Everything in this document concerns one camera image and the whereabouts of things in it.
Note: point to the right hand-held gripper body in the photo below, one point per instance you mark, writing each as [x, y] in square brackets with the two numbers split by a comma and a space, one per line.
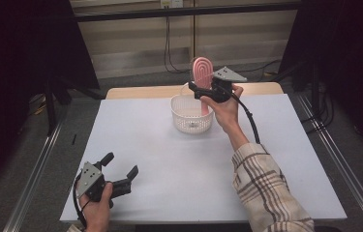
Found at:
[222, 90]

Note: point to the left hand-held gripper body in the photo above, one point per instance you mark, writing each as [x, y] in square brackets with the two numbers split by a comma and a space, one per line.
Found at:
[88, 177]

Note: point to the pink ribbed brush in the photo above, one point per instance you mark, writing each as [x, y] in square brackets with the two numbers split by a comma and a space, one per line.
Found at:
[202, 69]

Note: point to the white slotted plastic basket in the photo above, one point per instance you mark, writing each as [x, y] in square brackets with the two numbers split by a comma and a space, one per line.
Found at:
[190, 124]

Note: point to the person's right hand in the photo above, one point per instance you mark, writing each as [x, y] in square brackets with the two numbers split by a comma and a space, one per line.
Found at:
[226, 114]

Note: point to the person's left hand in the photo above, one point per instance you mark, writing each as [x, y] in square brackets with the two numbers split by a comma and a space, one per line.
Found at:
[96, 214]

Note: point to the white table cover sheet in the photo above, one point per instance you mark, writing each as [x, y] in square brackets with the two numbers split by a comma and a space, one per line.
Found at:
[169, 167]

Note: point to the wooden table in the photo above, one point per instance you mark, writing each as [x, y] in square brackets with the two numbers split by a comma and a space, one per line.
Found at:
[143, 92]

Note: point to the black metal stand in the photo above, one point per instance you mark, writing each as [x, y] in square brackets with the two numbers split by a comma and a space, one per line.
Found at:
[50, 103]

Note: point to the long wooden desk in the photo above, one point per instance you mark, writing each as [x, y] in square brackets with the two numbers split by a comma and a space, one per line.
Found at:
[137, 14]

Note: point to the black curtain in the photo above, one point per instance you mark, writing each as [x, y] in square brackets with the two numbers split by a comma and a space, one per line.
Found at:
[17, 64]
[347, 48]

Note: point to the metal floor rail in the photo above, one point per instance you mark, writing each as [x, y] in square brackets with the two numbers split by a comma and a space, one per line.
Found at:
[340, 164]
[34, 174]

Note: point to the white wall outlet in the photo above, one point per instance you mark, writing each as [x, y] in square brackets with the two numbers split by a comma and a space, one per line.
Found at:
[171, 3]

